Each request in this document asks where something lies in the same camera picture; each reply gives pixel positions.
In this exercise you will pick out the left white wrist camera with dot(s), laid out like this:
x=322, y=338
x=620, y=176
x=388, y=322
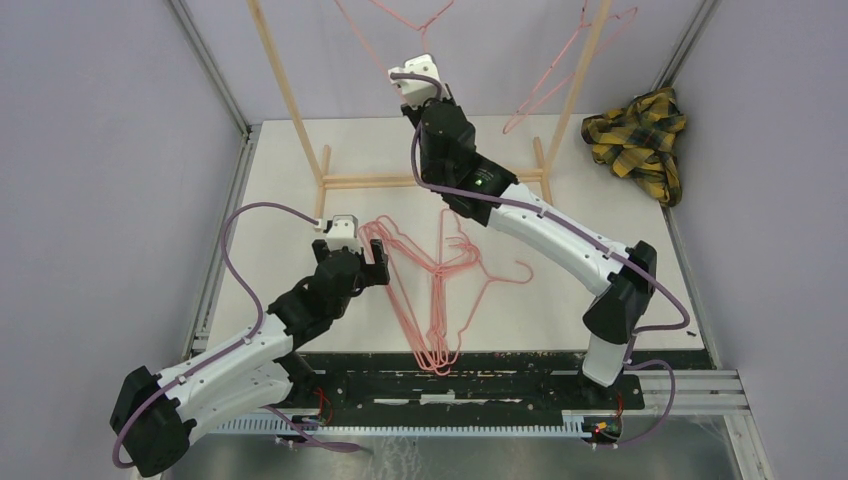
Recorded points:
x=342, y=234

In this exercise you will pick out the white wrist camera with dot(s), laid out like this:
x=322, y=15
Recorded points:
x=418, y=81
x=342, y=234

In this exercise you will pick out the white slotted cable duct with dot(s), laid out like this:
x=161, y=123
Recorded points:
x=270, y=424

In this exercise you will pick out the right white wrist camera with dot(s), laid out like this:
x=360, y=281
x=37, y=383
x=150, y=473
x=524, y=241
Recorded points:
x=418, y=81

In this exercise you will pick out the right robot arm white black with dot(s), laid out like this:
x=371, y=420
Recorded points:
x=618, y=276

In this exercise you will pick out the yellow plaid shirt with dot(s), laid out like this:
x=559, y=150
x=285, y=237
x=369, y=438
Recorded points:
x=637, y=142

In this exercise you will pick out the aluminium frame rail left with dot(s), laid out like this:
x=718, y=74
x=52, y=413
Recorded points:
x=200, y=128

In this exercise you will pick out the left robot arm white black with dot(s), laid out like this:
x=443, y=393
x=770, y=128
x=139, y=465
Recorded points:
x=158, y=416

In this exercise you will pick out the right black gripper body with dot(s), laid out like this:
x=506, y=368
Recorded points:
x=415, y=113

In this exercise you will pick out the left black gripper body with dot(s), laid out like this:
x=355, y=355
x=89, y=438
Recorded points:
x=358, y=283

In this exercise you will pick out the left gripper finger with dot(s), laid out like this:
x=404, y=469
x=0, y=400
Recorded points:
x=320, y=249
x=378, y=272

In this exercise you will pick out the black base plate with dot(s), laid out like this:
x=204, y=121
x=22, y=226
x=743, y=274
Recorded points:
x=494, y=389

